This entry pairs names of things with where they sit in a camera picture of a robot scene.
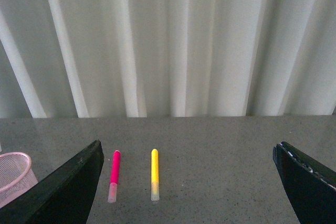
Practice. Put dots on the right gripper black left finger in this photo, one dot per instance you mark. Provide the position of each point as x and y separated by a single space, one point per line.
64 196

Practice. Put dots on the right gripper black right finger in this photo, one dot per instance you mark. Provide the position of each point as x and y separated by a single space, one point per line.
309 185

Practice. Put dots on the pink highlighter pen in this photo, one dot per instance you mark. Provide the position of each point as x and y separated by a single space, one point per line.
114 178

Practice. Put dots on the pink mesh cup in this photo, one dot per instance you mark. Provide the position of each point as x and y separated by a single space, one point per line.
17 176

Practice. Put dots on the yellow highlighter pen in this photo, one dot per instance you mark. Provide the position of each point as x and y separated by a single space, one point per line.
155 191

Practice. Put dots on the white curtain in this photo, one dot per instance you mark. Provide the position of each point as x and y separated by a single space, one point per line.
142 58

